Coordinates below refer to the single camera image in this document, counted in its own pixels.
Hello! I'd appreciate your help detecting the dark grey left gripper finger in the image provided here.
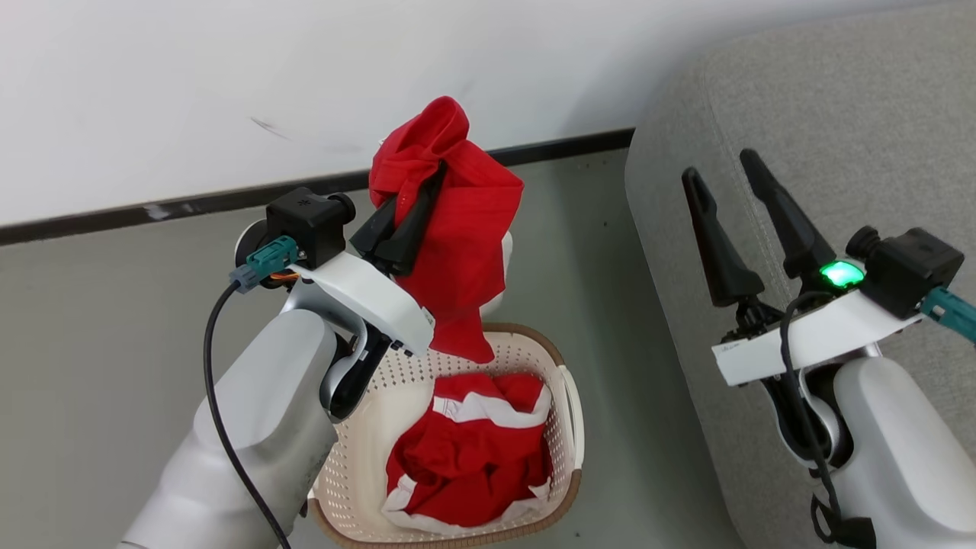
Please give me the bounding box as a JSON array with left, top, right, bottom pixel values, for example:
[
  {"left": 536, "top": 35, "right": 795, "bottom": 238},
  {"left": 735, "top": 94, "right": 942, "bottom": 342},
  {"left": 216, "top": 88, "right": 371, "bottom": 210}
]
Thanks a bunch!
[
  {"left": 374, "top": 162, "right": 449, "bottom": 276},
  {"left": 349, "top": 200, "right": 398, "bottom": 257}
]

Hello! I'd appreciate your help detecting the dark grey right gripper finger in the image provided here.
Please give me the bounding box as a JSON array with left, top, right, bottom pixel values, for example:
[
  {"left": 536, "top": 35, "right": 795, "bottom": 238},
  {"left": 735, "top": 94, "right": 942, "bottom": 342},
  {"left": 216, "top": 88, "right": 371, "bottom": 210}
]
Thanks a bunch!
[
  {"left": 681, "top": 166, "right": 766, "bottom": 308},
  {"left": 740, "top": 149, "right": 837, "bottom": 294}
]

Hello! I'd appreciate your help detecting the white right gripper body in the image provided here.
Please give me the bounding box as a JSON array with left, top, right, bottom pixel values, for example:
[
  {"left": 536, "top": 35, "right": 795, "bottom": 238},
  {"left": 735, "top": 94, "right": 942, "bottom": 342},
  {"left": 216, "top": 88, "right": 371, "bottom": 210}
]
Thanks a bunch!
[{"left": 713, "top": 262, "right": 924, "bottom": 387}]

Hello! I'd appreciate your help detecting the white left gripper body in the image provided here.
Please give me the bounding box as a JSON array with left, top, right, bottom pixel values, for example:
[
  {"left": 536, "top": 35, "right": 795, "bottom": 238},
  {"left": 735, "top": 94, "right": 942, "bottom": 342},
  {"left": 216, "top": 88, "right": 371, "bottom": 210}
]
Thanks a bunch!
[{"left": 290, "top": 252, "right": 436, "bottom": 356}]

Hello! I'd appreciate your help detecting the plain red garment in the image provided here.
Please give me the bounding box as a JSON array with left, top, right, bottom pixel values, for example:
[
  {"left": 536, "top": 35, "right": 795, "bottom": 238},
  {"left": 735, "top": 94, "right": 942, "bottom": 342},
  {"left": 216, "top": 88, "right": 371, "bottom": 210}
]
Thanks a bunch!
[{"left": 368, "top": 95, "right": 525, "bottom": 364}]

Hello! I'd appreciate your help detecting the red garment with white trim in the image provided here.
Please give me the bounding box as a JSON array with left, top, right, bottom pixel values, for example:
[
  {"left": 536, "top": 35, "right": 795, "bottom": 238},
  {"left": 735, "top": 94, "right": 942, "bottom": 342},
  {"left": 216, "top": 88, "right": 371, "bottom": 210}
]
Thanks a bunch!
[{"left": 380, "top": 371, "right": 554, "bottom": 535}]

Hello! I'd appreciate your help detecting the cream perforated laundry basket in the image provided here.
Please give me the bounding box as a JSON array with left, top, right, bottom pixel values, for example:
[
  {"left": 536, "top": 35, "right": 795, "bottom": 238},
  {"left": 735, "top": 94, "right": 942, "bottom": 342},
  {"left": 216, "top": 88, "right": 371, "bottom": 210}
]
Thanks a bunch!
[{"left": 307, "top": 233, "right": 586, "bottom": 549}]

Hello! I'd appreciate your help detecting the grey fabric sofa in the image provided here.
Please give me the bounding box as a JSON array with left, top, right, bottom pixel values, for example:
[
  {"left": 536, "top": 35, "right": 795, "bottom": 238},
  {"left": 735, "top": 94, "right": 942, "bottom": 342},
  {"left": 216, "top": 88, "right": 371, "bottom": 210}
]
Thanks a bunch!
[{"left": 625, "top": 0, "right": 976, "bottom": 549}]

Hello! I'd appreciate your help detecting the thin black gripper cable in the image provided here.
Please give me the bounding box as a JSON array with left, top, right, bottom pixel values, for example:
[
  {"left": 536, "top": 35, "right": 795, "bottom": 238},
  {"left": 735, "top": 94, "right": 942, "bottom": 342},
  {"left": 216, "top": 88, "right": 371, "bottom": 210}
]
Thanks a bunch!
[{"left": 779, "top": 292, "right": 878, "bottom": 549}]

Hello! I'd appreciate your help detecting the black cable with teal plug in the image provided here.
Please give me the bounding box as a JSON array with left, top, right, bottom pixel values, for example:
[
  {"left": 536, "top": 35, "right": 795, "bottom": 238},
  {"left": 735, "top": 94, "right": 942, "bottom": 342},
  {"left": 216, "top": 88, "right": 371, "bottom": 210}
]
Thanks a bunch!
[
  {"left": 202, "top": 235, "right": 300, "bottom": 549},
  {"left": 919, "top": 286, "right": 976, "bottom": 344}
]

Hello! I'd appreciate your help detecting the black wall baseboard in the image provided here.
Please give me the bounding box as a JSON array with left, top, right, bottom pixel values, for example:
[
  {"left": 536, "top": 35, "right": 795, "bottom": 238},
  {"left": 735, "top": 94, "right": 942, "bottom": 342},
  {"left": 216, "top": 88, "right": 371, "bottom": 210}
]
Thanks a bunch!
[{"left": 0, "top": 128, "right": 635, "bottom": 246}]

